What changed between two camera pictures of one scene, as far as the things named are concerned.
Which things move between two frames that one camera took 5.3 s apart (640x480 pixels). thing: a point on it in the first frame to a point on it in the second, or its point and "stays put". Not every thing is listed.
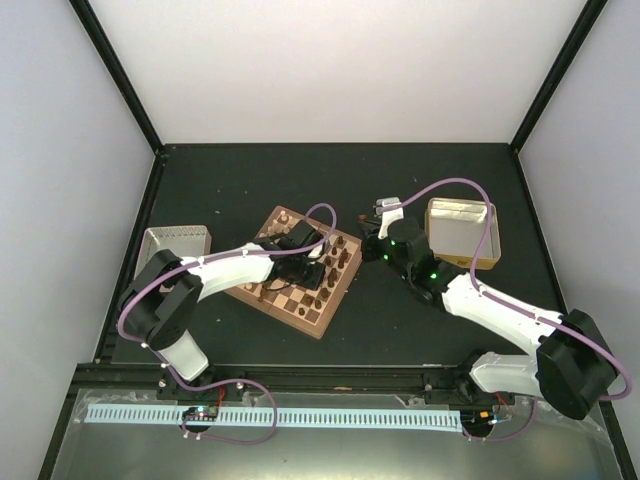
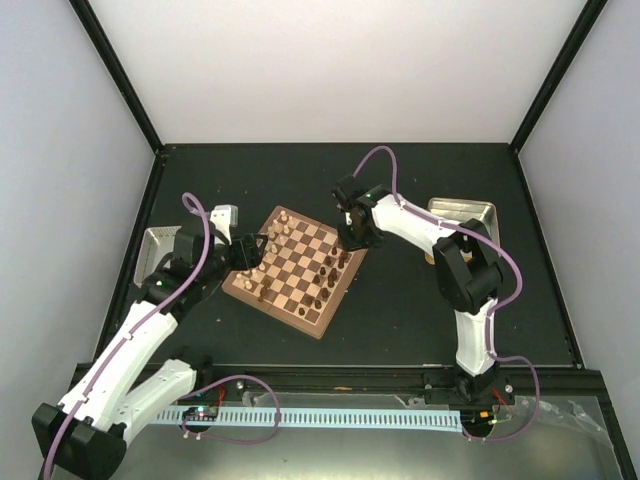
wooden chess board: (307, 310) stays put
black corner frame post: (105, 51) stays put
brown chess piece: (307, 300) stays put
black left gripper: (314, 281) to (247, 254)
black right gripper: (372, 228) to (349, 244)
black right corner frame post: (573, 44) stays put
